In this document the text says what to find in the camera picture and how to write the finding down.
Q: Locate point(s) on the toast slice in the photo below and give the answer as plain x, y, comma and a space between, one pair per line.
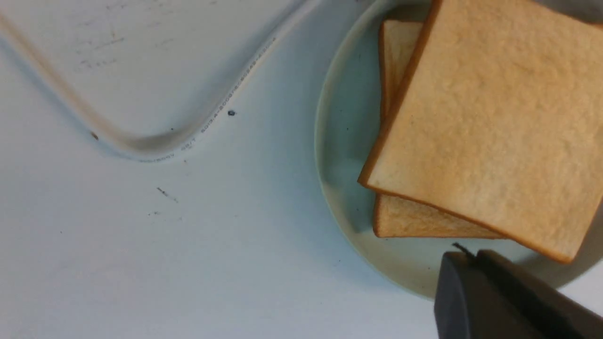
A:
394, 216
498, 121

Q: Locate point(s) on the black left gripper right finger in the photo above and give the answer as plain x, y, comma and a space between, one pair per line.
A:
551, 313

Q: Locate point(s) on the light green round plate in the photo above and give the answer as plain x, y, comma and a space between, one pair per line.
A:
346, 128

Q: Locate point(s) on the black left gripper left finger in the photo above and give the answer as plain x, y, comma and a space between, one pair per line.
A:
468, 306

